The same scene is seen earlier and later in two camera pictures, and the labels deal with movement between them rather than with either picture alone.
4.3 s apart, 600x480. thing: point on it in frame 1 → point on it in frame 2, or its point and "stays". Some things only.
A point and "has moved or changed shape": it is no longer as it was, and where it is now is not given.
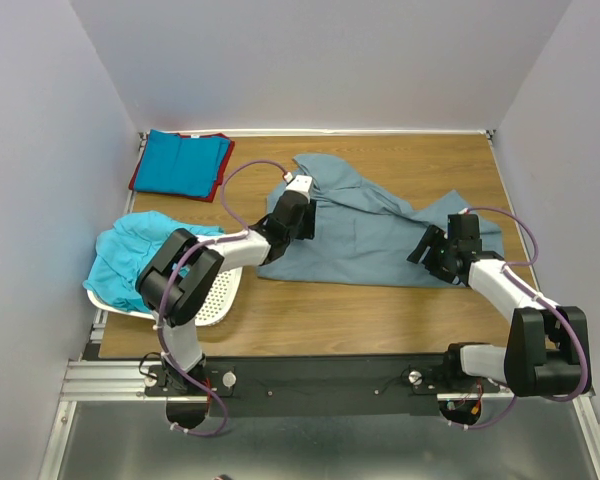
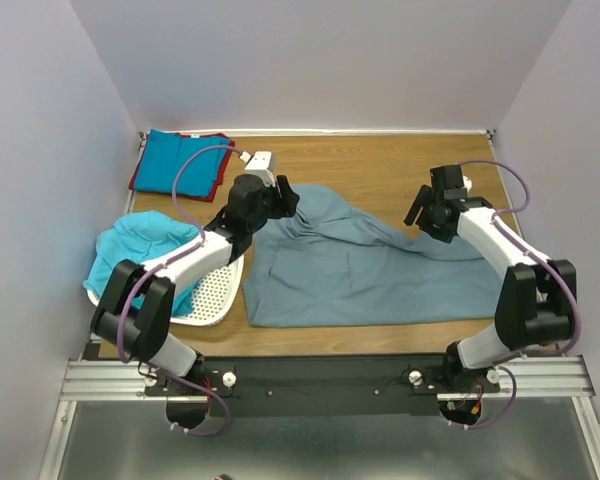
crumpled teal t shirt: [122, 251] stays
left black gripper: [309, 222] → [288, 205]
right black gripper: [432, 234] → [439, 233]
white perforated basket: [226, 291] stays
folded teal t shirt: [175, 164] stays
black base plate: [349, 386] stays
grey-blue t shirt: [361, 235] has moved or changed shape
